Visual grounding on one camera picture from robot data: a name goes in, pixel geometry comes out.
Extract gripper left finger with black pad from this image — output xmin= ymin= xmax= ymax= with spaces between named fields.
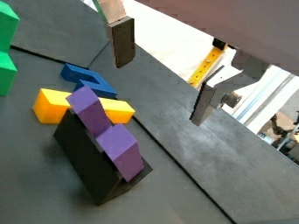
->
xmin=96 ymin=0 xmax=136 ymax=68

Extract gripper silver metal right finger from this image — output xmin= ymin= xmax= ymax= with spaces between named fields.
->
xmin=191 ymin=49 xmax=270 ymax=126

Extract purple U-shaped block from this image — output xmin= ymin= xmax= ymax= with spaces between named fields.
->
xmin=67 ymin=86 xmax=144 ymax=181

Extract black angled fixture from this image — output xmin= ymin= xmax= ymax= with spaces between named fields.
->
xmin=53 ymin=108 xmax=154 ymax=206

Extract yellow perforated metal bar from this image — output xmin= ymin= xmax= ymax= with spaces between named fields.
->
xmin=187 ymin=47 xmax=224 ymax=88

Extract blue U-shaped block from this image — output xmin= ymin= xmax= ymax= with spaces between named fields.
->
xmin=60 ymin=63 xmax=118 ymax=99

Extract green arch-shaped block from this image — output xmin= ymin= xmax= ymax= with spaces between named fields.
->
xmin=0 ymin=1 xmax=20 ymax=96

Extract yellow long bar block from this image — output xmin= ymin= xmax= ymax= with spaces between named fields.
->
xmin=32 ymin=88 xmax=136 ymax=124

